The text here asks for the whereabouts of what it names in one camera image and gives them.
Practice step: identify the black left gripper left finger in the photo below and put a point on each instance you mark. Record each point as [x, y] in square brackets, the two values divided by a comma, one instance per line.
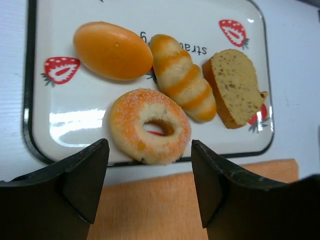
[57, 202]

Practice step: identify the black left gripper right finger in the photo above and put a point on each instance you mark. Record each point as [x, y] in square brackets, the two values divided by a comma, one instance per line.
[237, 204]

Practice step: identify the sugared orange donut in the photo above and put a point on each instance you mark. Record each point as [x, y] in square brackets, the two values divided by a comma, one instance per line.
[149, 127]

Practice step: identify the brown bread slice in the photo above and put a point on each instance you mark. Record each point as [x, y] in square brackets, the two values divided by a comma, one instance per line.
[233, 79]

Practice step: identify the striped orange bread roll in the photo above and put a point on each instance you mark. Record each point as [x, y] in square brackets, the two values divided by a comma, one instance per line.
[182, 80]

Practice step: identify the orange cloth placemat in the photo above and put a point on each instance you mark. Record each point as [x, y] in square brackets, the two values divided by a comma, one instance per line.
[160, 208]

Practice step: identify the white strawberry print tray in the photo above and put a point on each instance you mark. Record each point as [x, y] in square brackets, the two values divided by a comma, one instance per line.
[66, 105]

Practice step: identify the smooth oval orange bun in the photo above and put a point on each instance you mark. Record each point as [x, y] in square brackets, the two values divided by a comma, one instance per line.
[112, 51]

